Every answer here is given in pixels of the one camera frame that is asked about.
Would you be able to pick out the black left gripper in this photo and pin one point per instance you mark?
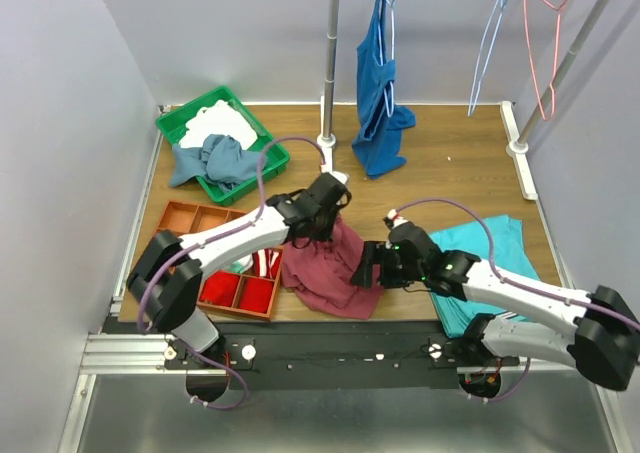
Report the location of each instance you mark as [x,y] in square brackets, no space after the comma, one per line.
[320,221]

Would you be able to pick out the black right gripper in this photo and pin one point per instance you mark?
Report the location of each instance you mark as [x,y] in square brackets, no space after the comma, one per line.
[372,252]

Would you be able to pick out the maroon tank top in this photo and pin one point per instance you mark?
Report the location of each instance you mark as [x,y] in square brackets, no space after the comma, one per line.
[320,274]

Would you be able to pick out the light blue wire hanger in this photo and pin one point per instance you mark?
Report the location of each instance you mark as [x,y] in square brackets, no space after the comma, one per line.
[485,51]

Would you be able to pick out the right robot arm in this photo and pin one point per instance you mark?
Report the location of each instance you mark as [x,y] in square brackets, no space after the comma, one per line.
[595,333]

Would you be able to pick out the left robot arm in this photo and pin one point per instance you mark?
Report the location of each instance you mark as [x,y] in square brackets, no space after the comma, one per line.
[168,276]

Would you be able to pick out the blue tank top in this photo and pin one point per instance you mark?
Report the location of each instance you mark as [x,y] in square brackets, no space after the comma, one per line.
[378,143]

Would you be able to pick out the red white striped socks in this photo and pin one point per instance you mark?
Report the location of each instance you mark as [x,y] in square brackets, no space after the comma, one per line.
[266,263]

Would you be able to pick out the left white rack foot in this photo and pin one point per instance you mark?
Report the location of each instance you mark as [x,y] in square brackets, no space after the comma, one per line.
[327,165]

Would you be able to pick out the white rack foot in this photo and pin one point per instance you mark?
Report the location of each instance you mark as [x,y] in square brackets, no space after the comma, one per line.
[327,165]
[517,151]

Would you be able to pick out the mint green white socks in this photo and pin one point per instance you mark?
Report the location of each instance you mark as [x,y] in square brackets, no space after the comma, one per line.
[241,265]

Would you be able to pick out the red cloth in tray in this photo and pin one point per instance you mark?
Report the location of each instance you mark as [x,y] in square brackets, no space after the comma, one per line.
[256,294]
[220,289]

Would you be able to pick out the wooden compartment tray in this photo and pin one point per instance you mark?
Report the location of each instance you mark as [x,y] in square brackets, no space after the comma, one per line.
[263,228]

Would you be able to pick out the grey blue cloth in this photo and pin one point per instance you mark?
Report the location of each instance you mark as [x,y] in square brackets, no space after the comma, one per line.
[220,161]

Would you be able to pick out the white cloth in bin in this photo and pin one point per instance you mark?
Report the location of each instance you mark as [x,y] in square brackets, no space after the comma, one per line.
[219,119]

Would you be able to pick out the turquoise folded shorts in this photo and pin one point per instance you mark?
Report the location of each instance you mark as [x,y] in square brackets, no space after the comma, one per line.
[509,253]

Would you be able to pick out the green plastic bin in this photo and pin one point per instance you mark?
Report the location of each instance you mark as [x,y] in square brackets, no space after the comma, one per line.
[173,126]

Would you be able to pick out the right white rack foot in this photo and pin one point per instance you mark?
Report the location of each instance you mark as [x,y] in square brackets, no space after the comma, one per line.
[517,151]

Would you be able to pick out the left grey rack pole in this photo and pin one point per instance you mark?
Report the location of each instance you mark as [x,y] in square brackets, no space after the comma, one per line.
[331,50]

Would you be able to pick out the grey rack pole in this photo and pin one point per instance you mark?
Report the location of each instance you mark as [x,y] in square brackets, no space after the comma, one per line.
[570,58]
[331,50]

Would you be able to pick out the right grey rack pole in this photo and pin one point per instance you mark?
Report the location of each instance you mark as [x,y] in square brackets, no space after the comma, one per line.
[570,58]

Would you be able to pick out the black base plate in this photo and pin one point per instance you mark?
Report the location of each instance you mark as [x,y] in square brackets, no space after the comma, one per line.
[340,355]

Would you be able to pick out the aluminium frame rail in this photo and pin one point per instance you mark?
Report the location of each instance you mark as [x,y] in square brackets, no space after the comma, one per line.
[123,354]

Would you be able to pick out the pink wire hanger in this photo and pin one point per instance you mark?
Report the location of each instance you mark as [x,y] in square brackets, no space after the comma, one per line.
[543,23]

